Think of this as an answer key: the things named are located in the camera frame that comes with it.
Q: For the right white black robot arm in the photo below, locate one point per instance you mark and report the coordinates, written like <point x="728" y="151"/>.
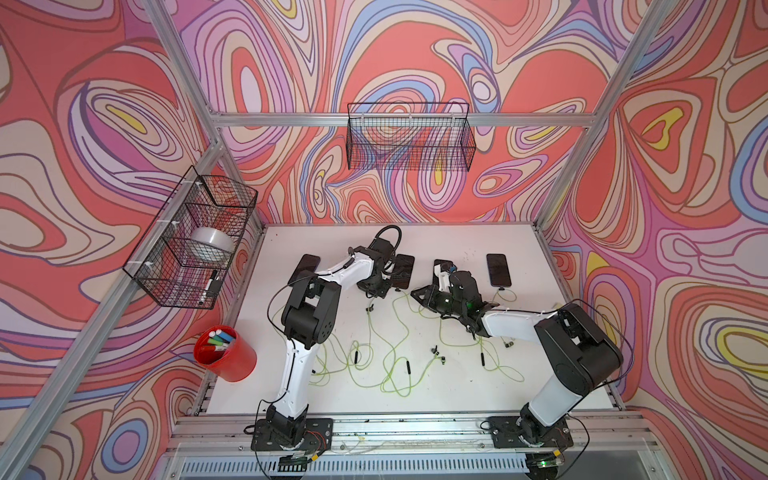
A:
<point x="581" y="356"/>

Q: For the black phone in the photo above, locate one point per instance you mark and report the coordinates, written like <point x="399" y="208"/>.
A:
<point x="440" y="265"/>
<point x="307" y="265"/>
<point x="402" y="271"/>

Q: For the left black wire basket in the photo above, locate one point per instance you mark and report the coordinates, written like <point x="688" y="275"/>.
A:
<point x="163" y="266"/>

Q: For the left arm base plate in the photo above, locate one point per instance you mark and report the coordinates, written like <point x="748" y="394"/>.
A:
<point x="312" y="436"/>

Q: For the black wire basket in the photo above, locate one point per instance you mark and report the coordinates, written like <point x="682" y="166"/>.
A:
<point x="163" y="266"/>
<point x="409" y="136"/>

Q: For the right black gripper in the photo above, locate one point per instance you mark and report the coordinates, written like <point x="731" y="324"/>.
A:
<point x="429" y="292"/>

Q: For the black marker in basket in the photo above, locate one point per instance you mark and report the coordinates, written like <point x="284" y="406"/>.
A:
<point x="209" y="291"/>

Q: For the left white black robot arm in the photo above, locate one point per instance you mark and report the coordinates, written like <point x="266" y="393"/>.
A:
<point x="309" y="317"/>

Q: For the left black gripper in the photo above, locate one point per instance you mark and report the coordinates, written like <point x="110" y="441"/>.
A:
<point x="381" y="293"/>

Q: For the red cup with markers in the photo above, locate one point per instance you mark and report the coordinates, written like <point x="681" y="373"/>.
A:
<point x="223" y="352"/>

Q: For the blue phone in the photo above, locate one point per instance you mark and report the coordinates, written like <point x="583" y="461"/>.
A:
<point x="498" y="270"/>

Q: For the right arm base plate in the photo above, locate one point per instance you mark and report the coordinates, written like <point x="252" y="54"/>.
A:
<point x="526" y="432"/>

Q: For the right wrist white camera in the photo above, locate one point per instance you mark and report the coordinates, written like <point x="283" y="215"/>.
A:
<point x="444" y="283"/>

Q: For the back black wire basket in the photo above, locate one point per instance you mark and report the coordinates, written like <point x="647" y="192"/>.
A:
<point x="409" y="136"/>

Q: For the white tape roll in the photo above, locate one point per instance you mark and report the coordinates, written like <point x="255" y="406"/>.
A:
<point x="211" y="243"/>

